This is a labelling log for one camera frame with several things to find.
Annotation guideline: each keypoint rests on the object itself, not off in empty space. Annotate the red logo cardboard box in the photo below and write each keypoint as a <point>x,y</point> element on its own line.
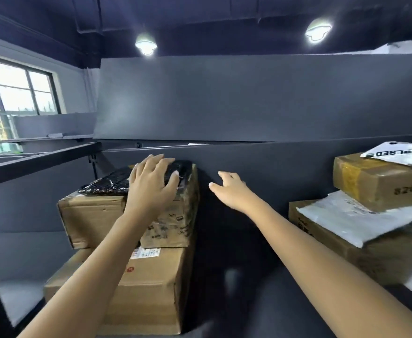
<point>149,292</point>

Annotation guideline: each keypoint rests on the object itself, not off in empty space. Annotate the person's right forearm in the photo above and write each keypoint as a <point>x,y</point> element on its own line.
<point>332,274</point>

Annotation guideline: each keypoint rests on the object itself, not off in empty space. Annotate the person's left hand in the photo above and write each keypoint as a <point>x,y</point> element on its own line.
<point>149,190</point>

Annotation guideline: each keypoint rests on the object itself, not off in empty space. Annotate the dark grey metal shelving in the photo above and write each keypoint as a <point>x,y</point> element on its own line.
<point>262,165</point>
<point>26,207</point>

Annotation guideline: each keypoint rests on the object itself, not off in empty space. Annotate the long black lettered cardboard box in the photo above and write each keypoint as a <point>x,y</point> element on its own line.
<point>378,183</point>

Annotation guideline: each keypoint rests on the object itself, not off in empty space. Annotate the black printed small cardboard box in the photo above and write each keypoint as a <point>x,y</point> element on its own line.
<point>368,260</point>

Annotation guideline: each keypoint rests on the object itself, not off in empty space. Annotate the white black-lettered poly bag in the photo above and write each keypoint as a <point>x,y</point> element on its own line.
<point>396,153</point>

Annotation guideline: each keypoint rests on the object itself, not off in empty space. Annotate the person's left forearm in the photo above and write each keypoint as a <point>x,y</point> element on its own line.
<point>86,278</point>

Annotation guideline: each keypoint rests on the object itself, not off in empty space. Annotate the person's right hand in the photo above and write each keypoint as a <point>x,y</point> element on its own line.
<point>236,193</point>

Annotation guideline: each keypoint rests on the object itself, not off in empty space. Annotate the white label tall cardboard box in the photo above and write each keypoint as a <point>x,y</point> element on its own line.
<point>178,221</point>

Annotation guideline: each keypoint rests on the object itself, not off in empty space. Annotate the black bubble mailer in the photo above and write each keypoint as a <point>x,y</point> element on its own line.
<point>111,181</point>

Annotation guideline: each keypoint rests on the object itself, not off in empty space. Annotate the grid pane window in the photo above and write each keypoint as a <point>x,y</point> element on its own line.
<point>12,95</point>

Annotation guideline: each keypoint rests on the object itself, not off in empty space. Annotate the medium brown cardboard box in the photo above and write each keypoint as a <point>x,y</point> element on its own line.
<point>90,221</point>

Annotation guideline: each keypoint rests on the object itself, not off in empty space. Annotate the white bubble mailer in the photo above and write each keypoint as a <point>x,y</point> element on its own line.
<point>350,218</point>

